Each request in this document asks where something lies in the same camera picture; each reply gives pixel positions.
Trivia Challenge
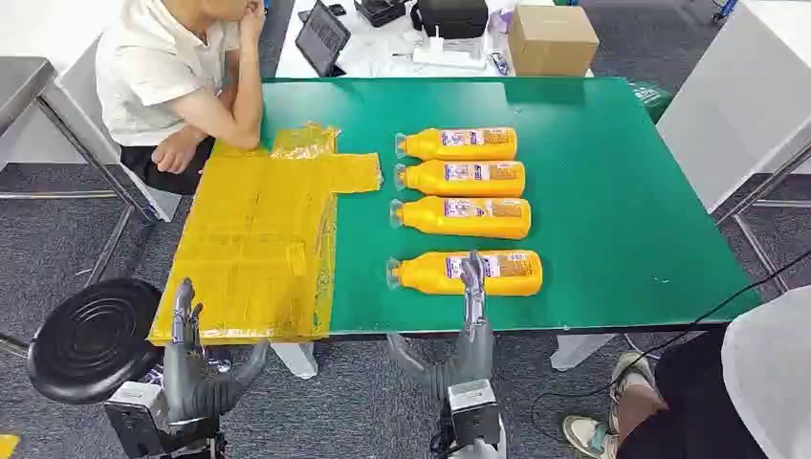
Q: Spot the person's right hand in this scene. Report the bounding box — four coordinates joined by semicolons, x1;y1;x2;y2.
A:
151;128;204;175

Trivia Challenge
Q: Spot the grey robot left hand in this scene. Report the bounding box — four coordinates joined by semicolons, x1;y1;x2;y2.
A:
162;277;272;426

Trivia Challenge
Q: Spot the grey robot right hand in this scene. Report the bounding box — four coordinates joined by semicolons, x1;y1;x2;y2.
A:
386;251;496;402

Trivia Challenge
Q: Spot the person's left hand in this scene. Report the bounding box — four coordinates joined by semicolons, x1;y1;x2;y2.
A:
239;0;268;39

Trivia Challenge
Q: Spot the orange detergent bottle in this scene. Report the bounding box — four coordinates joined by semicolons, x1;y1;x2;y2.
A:
388;196;533;241
385;250;544;297
393;126;519;163
392;159;527;198

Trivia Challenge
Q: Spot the dark tablet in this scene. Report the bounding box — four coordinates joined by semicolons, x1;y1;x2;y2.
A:
295;0;352;78

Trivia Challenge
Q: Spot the seated person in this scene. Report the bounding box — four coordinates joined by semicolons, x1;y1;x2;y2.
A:
95;0;268;196

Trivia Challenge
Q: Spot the black round stool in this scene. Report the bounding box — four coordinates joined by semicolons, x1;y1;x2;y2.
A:
26;277;166;405

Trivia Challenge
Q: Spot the white table leg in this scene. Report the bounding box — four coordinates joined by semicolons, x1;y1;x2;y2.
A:
271;341;319;380
549;334;619;372

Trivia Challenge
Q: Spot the yellow plastic sheet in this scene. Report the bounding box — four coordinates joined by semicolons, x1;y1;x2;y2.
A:
148;123;384;348

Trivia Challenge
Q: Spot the black tray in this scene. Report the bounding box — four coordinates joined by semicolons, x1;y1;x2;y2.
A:
353;0;406;28

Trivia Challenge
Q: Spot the white desk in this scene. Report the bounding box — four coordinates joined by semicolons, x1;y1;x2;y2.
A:
275;0;594;80

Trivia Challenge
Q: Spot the green table mat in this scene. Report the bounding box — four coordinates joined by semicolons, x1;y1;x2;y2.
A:
261;76;761;335

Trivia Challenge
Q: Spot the white power strip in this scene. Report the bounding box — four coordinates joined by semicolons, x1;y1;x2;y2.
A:
412;25;488;70

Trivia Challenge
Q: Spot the black bag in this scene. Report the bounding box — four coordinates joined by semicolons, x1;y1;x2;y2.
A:
410;0;491;40

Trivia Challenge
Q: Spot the person beside table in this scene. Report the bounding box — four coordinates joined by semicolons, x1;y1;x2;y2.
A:
562;285;811;459

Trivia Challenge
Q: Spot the cardboard box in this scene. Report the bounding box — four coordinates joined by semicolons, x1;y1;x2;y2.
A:
508;5;600;78

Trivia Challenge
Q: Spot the green bin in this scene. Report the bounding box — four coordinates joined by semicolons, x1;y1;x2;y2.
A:
630;80;674;122

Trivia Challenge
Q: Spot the white table with steel legs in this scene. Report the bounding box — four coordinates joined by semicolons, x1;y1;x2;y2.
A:
655;0;811;293

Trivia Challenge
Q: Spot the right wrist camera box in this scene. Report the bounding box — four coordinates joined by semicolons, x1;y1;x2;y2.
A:
446;379;503;449

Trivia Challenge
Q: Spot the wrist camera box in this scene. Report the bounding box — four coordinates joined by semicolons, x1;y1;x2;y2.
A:
104;382;171;459
446;379;503;449

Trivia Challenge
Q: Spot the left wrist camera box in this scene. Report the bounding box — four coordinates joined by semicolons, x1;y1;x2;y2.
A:
104;382;171;459

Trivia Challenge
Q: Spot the black cable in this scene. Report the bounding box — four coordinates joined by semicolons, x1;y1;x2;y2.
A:
529;249;811;445

